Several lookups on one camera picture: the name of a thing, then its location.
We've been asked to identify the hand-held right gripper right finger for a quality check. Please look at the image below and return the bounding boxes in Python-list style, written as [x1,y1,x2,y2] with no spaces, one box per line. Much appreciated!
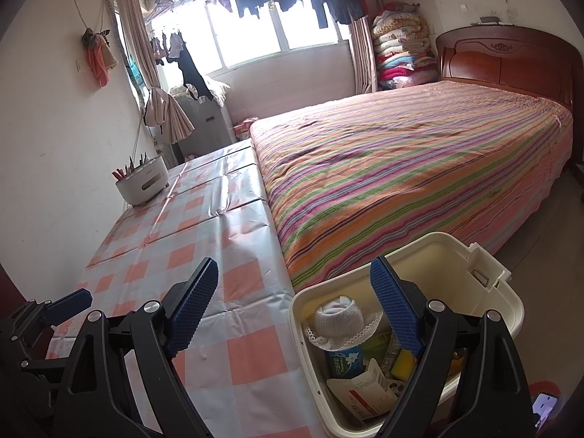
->
[369,255,534,438]

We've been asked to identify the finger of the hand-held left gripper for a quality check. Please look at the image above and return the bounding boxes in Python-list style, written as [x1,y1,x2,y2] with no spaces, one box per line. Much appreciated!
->
[43,289,94,329]
[20,356,68,381]

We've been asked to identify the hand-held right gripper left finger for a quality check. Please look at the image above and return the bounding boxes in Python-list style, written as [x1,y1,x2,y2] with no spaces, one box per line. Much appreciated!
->
[55,257,220,438]

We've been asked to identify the yellow sponge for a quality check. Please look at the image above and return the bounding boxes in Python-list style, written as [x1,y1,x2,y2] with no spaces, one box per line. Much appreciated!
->
[392,351,418,379]

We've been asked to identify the white knitted lace item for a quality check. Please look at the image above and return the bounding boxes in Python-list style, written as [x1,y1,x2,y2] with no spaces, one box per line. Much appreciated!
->
[303,296,384,352]

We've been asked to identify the cream plastic bin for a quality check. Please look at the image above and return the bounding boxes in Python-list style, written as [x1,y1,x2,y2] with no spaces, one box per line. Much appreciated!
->
[288,232,525,438]

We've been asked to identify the white carton with red print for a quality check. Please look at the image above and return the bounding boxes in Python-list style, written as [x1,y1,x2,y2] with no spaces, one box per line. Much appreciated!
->
[326,358,402,423]

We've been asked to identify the dark wooden door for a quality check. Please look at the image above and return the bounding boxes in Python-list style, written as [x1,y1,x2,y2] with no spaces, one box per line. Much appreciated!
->
[0,260,26,311]

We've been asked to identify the pink checkered tablecloth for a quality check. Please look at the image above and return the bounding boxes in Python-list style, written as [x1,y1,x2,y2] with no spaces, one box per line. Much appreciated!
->
[46,139,334,438]

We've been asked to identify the white utensil holder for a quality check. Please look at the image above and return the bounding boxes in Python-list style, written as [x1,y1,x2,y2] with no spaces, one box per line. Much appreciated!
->
[114,155,169,206]

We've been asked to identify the bundle of chopsticks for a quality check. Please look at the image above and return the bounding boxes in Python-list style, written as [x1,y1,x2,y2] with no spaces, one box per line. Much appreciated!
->
[112,154,153,178]

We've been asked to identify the bed with striped sheet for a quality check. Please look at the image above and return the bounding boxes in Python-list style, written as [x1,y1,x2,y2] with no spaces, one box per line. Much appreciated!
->
[249,80,575,290]

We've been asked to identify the smartphone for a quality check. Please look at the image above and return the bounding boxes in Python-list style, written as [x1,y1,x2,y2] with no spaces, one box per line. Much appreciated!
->
[531,392,560,432]

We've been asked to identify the grey washing machine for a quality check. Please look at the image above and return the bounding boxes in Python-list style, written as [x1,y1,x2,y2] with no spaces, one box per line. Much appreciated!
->
[176,96,233,158]

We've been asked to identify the striped tied cloth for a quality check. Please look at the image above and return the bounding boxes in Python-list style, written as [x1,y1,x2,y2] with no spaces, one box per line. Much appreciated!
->
[142,88,196,144]

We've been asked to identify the white cloth pile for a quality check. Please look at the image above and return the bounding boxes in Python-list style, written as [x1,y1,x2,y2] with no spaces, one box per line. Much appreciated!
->
[171,75,231,108]

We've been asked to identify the black hanging garment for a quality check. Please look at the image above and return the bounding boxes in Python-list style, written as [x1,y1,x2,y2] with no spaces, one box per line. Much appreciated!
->
[176,41,215,101]

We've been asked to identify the orange hanging towel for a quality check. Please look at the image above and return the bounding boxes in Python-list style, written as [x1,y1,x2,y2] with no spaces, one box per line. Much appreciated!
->
[81,27,119,88]

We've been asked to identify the pink striped curtain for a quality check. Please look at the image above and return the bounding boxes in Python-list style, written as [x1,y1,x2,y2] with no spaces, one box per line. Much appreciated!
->
[349,16,379,96]
[112,0,158,101]

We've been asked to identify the stack of folded quilts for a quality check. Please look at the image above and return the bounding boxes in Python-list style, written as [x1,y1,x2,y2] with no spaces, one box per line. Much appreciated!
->
[370,2,441,92]

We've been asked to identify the small hanging laundry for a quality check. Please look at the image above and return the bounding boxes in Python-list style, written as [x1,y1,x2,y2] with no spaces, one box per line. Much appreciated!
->
[150,30,183,67]

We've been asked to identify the brown wooden headboard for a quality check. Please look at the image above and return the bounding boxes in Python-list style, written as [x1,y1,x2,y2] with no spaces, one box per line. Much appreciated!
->
[434,25,584,165]

